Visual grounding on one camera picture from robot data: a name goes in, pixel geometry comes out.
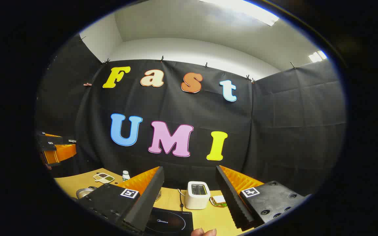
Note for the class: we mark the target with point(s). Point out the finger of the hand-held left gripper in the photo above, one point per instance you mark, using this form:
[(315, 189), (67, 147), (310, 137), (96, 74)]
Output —
[(54, 144), (44, 133)]

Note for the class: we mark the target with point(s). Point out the sectioned bean sample dish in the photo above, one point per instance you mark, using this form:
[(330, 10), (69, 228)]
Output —
[(103, 178)]

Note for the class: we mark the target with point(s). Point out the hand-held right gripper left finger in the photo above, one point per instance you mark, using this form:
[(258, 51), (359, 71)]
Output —
[(149, 196)]

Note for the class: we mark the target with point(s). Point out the white drink bottle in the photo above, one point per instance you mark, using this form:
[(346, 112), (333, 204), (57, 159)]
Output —
[(126, 176)]

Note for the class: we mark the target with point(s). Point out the ceiling light panel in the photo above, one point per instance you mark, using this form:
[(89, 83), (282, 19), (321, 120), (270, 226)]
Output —
[(317, 56)]

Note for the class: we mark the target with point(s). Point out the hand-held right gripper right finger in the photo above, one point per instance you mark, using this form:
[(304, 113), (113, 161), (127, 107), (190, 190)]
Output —
[(230, 200)]

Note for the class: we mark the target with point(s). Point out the row of black cloth clips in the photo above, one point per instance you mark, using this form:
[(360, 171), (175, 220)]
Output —
[(162, 59)]

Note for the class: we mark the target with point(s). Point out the black induction cooktop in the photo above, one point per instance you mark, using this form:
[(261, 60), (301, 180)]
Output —
[(169, 223)]

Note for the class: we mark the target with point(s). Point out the white toaster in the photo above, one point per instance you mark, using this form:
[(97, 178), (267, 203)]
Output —
[(197, 198)]

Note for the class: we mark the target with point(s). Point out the stainless steel pot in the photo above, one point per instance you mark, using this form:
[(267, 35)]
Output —
[(84, 192)]

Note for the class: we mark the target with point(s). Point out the lettuce sandwich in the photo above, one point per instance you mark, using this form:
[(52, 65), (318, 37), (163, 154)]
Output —
[(219, 200)]

